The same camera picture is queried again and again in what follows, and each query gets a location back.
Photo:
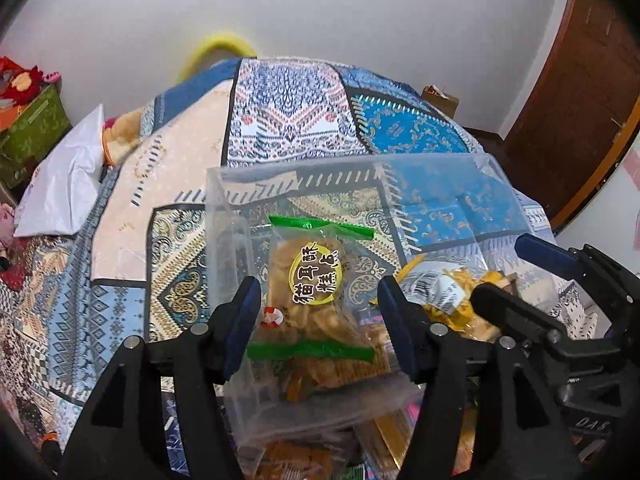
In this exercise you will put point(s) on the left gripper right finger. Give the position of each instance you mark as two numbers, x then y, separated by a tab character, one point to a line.
519	432

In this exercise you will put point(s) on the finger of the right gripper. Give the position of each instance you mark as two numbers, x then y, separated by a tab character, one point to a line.
520	320
612	287

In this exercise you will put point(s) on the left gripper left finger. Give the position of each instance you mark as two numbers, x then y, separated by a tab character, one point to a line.
120	433

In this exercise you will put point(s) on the yellow chips snack bag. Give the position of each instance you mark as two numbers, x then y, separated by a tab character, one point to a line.
442	284

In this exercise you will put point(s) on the clear green-band cracker bag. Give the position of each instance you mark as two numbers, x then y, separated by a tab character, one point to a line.
309	332

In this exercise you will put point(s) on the gold-edged sesame bar pack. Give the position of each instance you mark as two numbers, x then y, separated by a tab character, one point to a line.
384	442

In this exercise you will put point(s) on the brown wooden door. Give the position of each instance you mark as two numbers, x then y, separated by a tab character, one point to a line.
578	109

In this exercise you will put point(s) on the orange fried snack bag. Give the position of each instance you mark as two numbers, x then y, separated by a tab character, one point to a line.
288	460

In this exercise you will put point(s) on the patchwork patterned bedspread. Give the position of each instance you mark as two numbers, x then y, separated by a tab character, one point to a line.
138	265

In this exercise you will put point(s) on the small cardboard box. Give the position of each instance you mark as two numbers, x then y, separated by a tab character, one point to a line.
444	102

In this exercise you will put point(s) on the clear plastic storage bin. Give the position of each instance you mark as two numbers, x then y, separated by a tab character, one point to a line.
457	209

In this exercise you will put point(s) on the white pillow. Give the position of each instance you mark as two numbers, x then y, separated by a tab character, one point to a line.
65	185

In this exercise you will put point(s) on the pink plush toy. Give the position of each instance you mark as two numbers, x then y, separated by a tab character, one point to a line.
7	228

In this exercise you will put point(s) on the green storage basket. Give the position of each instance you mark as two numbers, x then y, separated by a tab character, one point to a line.
32	136

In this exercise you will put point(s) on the yellow curved tube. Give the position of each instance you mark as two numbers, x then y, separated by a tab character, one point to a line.
214	47

